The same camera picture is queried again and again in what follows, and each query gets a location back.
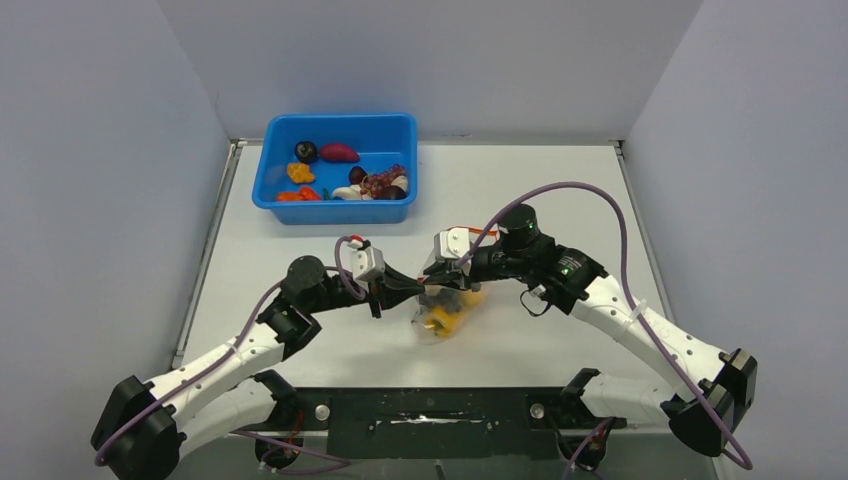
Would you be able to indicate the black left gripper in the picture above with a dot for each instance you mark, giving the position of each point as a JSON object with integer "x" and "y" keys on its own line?
{"x": 390, "y": 288}

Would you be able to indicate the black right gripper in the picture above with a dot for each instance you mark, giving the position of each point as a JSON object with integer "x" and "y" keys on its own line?
{"x": 440, "y": 272}

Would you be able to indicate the clear zip top bag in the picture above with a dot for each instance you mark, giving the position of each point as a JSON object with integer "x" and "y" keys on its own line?
{"x": 418, "y": 321}

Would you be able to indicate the black grape bunch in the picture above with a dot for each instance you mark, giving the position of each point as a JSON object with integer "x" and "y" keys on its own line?
{"x": 446, "y": 300}

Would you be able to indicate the yellow bumpy pepper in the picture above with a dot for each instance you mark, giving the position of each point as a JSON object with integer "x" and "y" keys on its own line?
{"x": 444, "y": 325}

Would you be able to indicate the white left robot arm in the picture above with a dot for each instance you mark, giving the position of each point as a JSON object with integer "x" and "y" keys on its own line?
{"x": 148, "y": 427}

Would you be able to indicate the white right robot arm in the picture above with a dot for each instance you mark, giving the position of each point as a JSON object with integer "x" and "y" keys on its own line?
{"x": 704, "y": 391}

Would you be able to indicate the dark purple passion fruit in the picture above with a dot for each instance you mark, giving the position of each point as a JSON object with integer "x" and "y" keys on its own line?
{"x": 392, "y": 192}

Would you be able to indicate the white mushroom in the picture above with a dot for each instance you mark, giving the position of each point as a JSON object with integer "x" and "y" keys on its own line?
{"x": 351, "y": 193}

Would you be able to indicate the red grape bunch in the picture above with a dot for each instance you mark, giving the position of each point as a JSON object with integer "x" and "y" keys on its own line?
{"x": 374, "y": 183}

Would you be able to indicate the small white garlic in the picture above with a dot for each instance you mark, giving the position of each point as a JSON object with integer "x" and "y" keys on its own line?
{"x": 401, "y": 182}

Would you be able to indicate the dark brown chestnut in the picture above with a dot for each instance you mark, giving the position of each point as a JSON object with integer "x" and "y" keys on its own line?
{"x": 356, "y": 175}

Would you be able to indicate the red chili pepper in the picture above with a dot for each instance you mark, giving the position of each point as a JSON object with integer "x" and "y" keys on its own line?
{"x": 306, "y": 193}

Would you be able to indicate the orange red bumpy pepper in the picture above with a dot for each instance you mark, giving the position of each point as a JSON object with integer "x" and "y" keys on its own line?
{"x": 288, "y": 196}

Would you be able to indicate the purple sweet potato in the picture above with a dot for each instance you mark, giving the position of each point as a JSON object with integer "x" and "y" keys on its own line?
{"x": 338, "y": 153}

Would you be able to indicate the small orange bumpy pepper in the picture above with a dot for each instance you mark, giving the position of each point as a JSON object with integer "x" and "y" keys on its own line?
{"x": 300, "y": 173}

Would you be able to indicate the blue plastic bin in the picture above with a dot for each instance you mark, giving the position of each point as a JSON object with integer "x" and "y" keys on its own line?
{"x": 381, "y": 139}

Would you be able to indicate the dark eggplant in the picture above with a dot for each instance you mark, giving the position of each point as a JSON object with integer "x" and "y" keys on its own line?
{"x": 306, "y": 152}

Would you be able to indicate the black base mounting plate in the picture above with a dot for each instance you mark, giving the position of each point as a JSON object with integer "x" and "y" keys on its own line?
{"x": 434, "y": 423}

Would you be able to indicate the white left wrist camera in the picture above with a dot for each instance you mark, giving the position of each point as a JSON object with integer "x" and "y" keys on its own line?
{"x": 367, "y": 262}

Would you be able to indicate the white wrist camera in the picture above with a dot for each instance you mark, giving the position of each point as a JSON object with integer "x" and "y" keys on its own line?
{"x": 452, "y": 244}
{"x": 367, "y": 262}

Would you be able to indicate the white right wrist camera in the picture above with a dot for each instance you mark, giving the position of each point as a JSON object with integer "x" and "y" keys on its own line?
{"x": 452, "y": 244}

